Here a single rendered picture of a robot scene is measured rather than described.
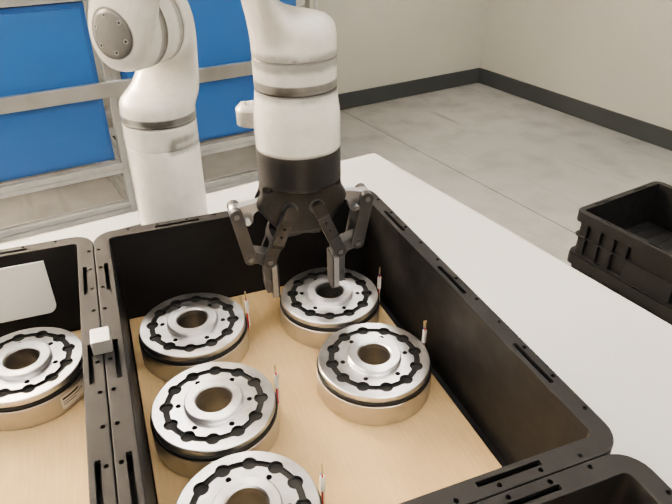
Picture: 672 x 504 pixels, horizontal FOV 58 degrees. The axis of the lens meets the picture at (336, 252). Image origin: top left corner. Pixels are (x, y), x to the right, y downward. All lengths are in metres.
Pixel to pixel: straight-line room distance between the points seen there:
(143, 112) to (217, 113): 1.77
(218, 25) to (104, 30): 1.73
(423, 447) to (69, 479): 0.28
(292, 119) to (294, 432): 0.26
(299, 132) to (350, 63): 3.35
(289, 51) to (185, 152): 0.34
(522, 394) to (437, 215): 0.69
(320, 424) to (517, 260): 0.57
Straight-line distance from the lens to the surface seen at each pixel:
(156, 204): 0.82
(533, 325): 0.89
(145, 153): 0.79
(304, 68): 0.49
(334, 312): 0.61
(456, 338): 0.55
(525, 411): 0.49
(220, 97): 2.52
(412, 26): 4.07
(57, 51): 2.33
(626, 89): 3.82
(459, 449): 0.54
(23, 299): 0.67
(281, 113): 0.50
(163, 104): 0.77
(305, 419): 0.55
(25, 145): 2.40
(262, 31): 0.49
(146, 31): 0.72
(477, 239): 1.07
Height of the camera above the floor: 1.23
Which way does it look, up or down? 32 degrees down
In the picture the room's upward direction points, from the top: straight up
